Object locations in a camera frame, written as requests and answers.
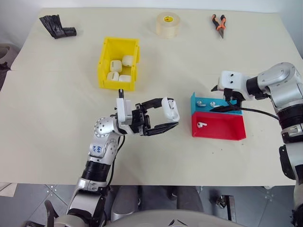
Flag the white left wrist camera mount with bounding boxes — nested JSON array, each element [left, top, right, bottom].
[[116, 97, 134, 136]]

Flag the metal stand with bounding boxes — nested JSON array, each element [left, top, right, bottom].
[[214, 194, 236, 222]]

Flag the silver robot torso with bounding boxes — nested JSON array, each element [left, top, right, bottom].
[[53, 207, 248, 227]]

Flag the red plastic tray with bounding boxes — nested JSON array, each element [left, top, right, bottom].
[[191, 111, 247, 141]]

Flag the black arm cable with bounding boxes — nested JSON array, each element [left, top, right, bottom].
[[239, 106, 280, 120], [106, 88, 126, 190]]

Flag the black plastic bag roll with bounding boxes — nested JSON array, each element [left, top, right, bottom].
[[38, 14, 78, 40]]

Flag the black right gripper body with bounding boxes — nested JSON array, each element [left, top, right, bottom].
[[223, 87, 247, 107]]

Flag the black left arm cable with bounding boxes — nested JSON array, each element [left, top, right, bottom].
[[106, 88, 126, 190]]

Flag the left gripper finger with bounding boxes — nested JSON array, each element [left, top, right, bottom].
[[141, 96, 175, 111], [145, 121, 180, 137]]

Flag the yellow plastic bin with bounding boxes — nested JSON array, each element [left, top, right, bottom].
[[97, 36, 141, 92]]

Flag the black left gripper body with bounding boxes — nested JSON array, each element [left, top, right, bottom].
[[129, 102, 152, 137]]

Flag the orange black pliers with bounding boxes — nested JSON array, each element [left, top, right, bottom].
[[211, 14, 227, 40]]

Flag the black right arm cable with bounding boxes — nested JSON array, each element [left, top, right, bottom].
[[239, 106, 280, 120]]

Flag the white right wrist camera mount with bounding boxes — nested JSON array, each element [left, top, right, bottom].
[[217, 70, 249, 92]]

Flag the blue plastic tray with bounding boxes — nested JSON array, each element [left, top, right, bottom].
[[190, 91, 245, 117]]

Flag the beige tape roll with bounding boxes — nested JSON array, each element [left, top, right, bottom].
[[155, 12, 181, 39]]

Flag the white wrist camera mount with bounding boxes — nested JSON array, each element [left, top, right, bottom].
[[217, 70, 249, 92], [116, 97, 134, 136]]

